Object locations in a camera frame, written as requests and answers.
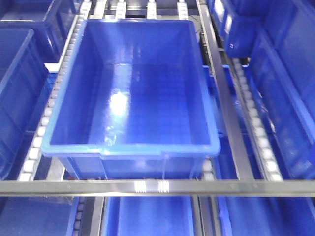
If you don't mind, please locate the steel shelf rack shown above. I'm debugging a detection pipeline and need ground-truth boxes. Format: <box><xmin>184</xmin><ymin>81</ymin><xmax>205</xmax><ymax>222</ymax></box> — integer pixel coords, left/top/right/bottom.
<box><xmin>0</xmin><ymin>0</ymin><xmax>315</xmax><ymax>236</ymax></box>

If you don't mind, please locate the blue plastic bin centre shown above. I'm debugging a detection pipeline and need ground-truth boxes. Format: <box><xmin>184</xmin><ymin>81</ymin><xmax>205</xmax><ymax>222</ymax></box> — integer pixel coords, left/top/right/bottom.
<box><xmin>41</xmin><ymin>19</ymin><xmax>221</xmax><ymax>179</ymax></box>

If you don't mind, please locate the blue plastic bin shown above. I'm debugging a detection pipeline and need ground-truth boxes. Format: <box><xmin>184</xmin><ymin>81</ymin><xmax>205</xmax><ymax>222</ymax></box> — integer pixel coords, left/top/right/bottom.
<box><xmin>41</xmin><ymin>19</ymin><xmax>221</xmax><ymax>179</ymax></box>
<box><xmin>0</xmin><ymin>28</ymin><xmax>48</xmax><ymax>179</ymax></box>
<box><xmin>0</xmin><ymin>0</ymin><xmax>82</xmax><ymax>63</ymax></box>
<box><xmin>103</xmin><ymin>196</ymin><xmax>194</xmax><ymax>236</ymax></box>
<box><xmin>207</xmin><ymin>0</ymin><xmax>270</xmax><ymax>58</ymax></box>
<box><xmin>249</xmin><ymin>0</ymin><xmax>315</xmax><ymax>179</ymax></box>

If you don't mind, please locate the blue plastic bin lower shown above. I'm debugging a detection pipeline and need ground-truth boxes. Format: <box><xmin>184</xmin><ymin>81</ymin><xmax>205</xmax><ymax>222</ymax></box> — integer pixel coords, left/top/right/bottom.
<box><xmin>103</xmin><ymin>196</ymin><xmax>194</xmax><ymax>236</ymax></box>

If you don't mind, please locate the blue plastic bin upper right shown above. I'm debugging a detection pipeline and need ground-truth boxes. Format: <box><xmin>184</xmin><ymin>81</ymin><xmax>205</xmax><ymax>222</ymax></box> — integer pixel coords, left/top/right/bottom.
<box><xmin>207</xmin><ymin>0</ymin><xmax>270</xmax><ymax>58</ymax></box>

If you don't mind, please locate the blue plastic bin upper left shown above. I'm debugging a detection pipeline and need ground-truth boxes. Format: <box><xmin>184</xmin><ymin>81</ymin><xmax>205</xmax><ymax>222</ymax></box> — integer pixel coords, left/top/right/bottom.
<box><xmin>0</xmin><ymin>0</ymin><xmax>82</xmax><ymax>63</ymax></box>

